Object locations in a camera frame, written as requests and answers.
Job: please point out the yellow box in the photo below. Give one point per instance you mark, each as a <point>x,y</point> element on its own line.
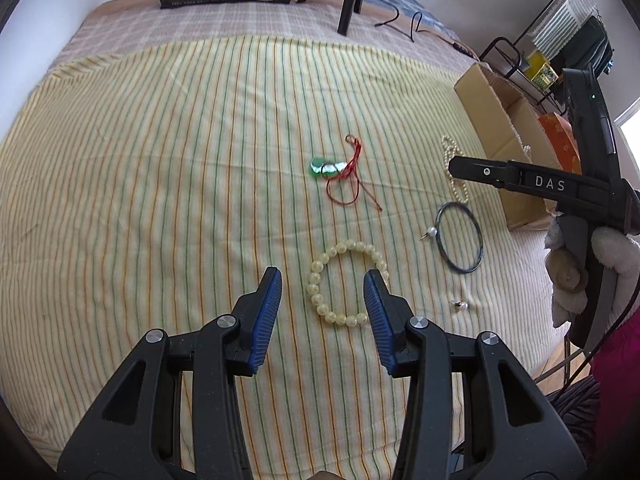
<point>542,72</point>

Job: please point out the beige plaid bedsheet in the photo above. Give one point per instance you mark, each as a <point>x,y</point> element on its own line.
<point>125,25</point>

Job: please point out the black clothes rack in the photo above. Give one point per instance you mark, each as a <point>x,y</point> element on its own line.
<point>492,45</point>

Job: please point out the pearl earring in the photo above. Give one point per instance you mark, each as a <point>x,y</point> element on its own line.
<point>432,232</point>
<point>460,306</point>

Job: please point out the person's right hand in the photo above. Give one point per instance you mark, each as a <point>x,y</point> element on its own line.
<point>565,280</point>

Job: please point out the white striped towel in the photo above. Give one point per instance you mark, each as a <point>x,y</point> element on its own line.
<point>560,15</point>

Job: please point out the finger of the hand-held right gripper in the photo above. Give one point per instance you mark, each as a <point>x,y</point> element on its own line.
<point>475,170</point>

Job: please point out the window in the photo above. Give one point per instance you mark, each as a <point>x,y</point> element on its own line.
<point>631,132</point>

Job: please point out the dark hanging clothes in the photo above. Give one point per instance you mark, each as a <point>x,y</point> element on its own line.
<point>592,45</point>

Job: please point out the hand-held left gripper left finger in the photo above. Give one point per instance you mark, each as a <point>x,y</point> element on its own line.
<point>267,310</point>

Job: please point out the thin black bangle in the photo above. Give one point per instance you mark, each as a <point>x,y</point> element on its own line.
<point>455,203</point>

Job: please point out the dark striped cloth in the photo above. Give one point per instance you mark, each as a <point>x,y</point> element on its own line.
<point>575,410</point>

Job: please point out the pink clothing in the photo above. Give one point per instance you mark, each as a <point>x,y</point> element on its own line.
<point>620,360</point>

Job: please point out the cardboard box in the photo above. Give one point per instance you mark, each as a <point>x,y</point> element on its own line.
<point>490,110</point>

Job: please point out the orange cloth covered table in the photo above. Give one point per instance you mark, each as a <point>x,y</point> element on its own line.
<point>557,135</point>

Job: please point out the yellow striped blanket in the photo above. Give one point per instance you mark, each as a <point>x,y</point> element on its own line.
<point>150,210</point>

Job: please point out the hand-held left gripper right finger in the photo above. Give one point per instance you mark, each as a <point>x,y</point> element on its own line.
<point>377,320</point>

